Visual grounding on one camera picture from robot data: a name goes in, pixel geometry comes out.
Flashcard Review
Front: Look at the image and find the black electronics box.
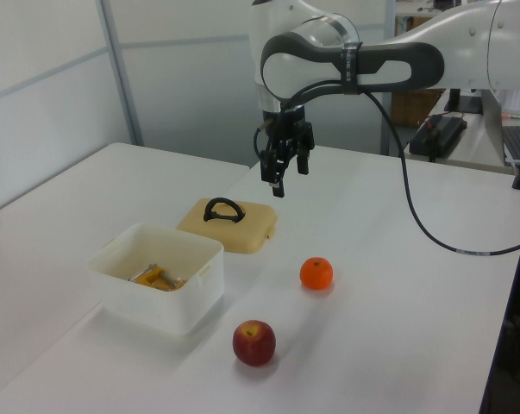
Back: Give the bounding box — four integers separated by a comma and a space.
409, 114, 467, 163

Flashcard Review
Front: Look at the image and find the white plastic container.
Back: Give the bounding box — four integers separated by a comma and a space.
85, 223, 225, 337

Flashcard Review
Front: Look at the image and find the red toy apple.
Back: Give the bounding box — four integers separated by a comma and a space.
232, 319, 277, 367

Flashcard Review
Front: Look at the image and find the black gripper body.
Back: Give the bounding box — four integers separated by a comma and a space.
261, 105, 316, 152

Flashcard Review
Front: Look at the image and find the grey partition post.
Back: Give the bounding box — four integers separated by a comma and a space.
99, 0, 144, 147

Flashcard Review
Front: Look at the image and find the beige lid with black handle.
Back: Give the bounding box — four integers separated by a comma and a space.
176, 197, 279, 255

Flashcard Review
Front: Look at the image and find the black monitor stand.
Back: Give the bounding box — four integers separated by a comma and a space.
443, 88, 485, 116

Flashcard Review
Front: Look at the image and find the grey keyboard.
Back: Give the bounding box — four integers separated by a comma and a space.
503, 124, 520, 165

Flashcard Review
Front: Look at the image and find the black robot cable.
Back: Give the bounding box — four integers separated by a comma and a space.
280, 79, 520, 256

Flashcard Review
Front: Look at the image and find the orange toy fruit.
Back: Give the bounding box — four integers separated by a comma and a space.
299, 256, 335, 291

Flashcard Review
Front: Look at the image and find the yellow tool with metal parts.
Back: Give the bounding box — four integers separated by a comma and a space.
127, 262, 188, 293

